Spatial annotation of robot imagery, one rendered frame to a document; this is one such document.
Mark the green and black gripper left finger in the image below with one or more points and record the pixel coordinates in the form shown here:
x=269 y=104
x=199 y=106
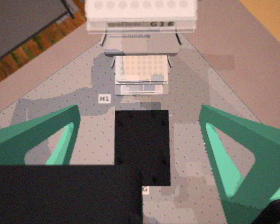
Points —
x=18 y=139

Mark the grey slotted plate rack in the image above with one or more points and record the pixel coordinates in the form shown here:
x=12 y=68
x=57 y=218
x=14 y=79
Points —
x=141 y=45

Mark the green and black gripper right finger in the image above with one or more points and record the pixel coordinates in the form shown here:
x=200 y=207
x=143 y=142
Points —
x=242 y=199

